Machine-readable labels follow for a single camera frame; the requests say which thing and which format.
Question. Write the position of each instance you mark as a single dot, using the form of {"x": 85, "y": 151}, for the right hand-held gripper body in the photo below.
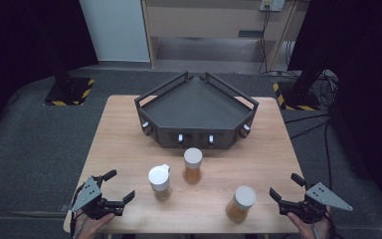
{"x": 318, "y": 197}

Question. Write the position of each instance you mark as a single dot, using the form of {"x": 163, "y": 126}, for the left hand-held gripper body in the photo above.
{"x": 91, "y": 194}

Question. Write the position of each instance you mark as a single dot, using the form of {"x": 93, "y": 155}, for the spice jar with flip-spout lid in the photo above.
{"x": 159, "y": 181}

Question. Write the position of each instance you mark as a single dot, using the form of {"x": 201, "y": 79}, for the spice jar with white lid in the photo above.
{"x": 192, "y": 166}

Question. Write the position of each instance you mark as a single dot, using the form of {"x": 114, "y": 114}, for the dark metal corner rack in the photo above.
{"x": 195, "y": 109}

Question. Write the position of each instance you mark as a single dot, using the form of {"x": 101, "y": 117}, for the person's right hand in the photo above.
{"x": 308, "y": 229}

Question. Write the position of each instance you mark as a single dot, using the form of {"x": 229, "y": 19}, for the person's left hand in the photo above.
{"x": 91, "y": 227}

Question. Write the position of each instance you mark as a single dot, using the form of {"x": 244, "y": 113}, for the spice jar with grey lid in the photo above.
{"x": 240, "y": 205}

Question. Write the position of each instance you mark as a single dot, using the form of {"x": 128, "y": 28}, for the black stand with striped base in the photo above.
{"x": 298, "y": 96}
{"x": 68, "y": 91}

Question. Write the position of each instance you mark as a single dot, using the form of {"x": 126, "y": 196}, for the black curtain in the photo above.
{"x": 20, "y": 49}
{"x": 368, "y": 66}

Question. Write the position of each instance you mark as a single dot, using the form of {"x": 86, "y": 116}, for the white panel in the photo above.
{"x": 116, "y": 30}

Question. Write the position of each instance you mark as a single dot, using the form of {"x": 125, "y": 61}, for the small grey bracket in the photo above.
{"x": 64, "y": 208}

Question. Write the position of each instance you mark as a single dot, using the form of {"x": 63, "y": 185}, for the wall power socket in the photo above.
{"x": 272, "y": 4}

